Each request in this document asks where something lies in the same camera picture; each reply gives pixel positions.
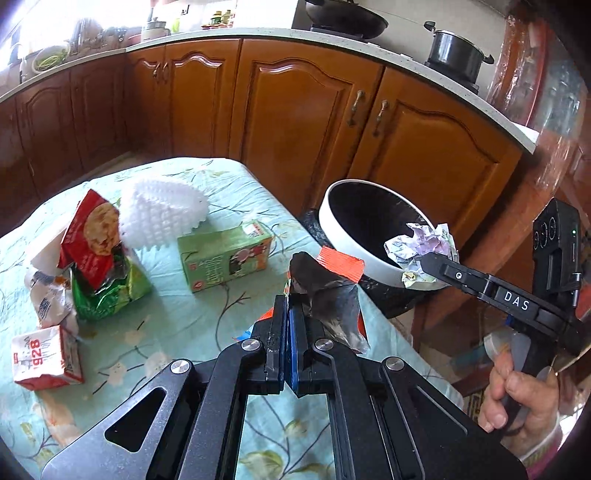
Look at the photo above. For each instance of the floral turquoise tablecloth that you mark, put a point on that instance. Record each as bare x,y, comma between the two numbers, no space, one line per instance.
184,332

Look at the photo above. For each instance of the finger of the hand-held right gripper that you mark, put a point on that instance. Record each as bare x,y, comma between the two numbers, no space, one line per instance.
457,276

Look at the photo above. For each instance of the black cooking pot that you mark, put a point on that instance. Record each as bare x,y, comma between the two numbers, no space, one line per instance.
455,50

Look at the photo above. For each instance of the person's right hand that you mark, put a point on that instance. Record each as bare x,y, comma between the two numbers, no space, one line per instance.
531,401

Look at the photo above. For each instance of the white colander with greens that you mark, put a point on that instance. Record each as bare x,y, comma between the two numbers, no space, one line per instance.
51,57

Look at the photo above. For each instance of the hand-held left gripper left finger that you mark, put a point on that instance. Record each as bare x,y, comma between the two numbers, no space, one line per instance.
279,344

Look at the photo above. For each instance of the paper ball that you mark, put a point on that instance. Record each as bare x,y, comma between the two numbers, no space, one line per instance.
415,244

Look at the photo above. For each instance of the white speckled countertop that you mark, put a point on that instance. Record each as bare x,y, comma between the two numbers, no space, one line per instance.
258,36

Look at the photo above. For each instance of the white plastic bag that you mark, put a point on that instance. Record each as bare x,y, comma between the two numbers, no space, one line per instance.
48,295

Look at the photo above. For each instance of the silver and orange snack wrapper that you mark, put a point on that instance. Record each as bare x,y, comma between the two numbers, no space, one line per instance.
330,300

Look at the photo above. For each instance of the wooden kitchen cabinet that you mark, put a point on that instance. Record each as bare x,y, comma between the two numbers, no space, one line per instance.
286,110

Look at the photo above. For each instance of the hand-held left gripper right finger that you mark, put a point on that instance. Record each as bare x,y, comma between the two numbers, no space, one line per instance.
293,353

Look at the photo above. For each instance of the film-wrapped wooden cupboard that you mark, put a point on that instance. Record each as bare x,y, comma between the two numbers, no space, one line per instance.
521,152

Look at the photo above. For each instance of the black trash bag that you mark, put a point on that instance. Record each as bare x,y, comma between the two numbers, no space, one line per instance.
364,217

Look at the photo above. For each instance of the green plastic pouch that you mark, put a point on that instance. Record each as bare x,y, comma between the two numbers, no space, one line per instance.
111,297

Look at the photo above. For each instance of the group of spice jars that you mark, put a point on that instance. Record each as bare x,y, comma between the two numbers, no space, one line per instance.
221,18

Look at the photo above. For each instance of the red snack packet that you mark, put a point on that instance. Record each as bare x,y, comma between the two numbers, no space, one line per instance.
92,235

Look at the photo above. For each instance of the white round trash bin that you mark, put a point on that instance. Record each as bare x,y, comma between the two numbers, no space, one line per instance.
339,244

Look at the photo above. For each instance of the white and red milk carton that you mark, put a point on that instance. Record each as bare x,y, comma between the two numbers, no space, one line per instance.
46,360

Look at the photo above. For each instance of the white foam fruit net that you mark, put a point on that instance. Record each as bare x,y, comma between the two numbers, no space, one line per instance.
161,212

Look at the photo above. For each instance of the cream lidded pot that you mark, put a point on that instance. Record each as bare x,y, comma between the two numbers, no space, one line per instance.
154,31

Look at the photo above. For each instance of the green cup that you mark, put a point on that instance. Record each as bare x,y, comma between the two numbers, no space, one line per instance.
176,25

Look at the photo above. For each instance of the green juice carton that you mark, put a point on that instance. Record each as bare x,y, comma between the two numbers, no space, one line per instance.
221,258

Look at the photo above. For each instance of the black wok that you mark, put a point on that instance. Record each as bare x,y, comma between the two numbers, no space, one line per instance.
346,18

